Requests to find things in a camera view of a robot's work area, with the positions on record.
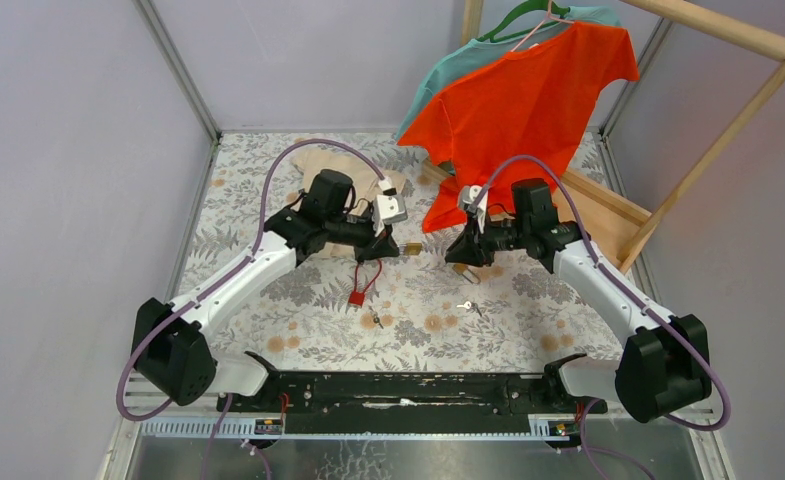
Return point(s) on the teal t-shirt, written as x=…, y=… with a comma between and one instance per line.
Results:
x=480, y=53

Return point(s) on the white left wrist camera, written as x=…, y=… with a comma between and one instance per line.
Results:
x=388, y=206

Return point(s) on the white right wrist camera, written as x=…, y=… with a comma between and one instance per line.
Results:
x=472, y=201

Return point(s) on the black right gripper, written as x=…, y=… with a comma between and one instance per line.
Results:
x=471, y=248

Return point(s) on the orange t-shirt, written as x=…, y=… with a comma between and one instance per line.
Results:
x=535, y=101

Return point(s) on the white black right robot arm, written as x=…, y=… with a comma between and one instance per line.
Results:
x=663, y=364

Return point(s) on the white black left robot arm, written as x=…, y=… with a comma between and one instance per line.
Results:
x=171, y=341

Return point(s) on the pink clothes hanger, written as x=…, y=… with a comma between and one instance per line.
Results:
x=536, y=30

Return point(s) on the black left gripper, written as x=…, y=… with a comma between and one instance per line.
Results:
x=382, y=246

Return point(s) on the floral patterned table mat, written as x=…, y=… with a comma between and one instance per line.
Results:
x=530, y=318

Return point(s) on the beige folded cloth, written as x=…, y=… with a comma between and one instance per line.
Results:
x=311, y=160

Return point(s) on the green clothes hanger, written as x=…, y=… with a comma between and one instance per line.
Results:
x=496, y=34

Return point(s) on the wooden clothes rack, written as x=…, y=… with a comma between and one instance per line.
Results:
x=700, y=145

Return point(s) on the red cable lock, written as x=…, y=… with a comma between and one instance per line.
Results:
x=361, y=286

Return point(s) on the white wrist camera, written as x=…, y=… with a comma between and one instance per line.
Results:
x=388, y=206
x=472, y=201

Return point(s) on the white slotted cable duct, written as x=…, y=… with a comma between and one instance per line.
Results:
x=386, y=425

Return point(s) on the brass padlock with keys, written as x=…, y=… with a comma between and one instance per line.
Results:
x=467, y=273

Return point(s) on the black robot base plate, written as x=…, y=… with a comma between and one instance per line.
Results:
x=287, y=392

